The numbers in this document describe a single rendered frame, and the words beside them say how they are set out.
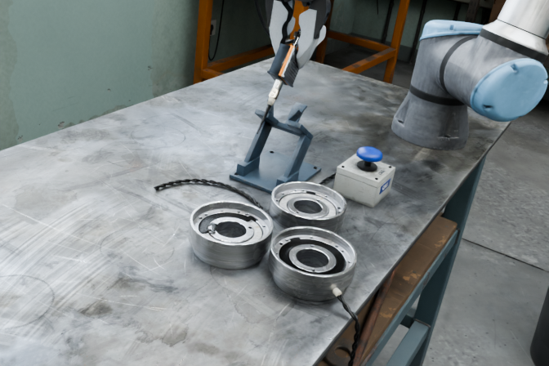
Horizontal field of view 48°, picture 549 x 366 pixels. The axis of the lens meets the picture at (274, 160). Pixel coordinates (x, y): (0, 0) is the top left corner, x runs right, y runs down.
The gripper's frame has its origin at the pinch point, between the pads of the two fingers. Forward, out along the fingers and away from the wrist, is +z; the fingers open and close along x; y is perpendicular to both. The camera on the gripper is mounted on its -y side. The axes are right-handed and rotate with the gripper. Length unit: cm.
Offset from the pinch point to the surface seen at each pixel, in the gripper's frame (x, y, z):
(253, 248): -10.8, -23.7, 16.4
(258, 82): 25.7, 37.9, 19.9
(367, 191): -15.3, 2.0, 17.4
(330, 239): -17.1, -15.2, 16.5
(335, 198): -13.0, -5.0, 16.6
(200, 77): 132, 168, 77
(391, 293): -19, 18, 45
